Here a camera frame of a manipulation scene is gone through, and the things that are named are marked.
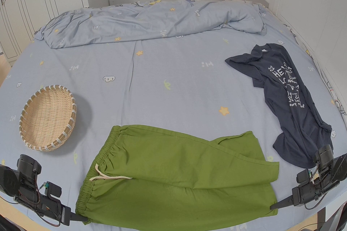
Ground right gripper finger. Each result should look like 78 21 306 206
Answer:
269 195 294 211

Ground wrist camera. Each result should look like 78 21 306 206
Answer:
43 181 62 198
296 169 313 185

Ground pale blue quilt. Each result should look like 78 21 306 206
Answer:
35 0 268 49

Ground round woven basket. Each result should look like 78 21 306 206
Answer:
19 85 77 152

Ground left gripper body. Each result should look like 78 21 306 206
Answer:
35 193 71 226

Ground green shorts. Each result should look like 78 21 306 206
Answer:
76 125 280 225

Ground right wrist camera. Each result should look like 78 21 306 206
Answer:
296 169 313 185

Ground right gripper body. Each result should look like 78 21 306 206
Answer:
292 183 320 207

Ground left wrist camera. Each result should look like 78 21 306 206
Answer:
43 181 62 198

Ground dark blue T-shirt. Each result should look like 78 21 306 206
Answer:
224 44 333 168

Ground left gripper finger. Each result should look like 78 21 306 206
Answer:
69 213 89 223

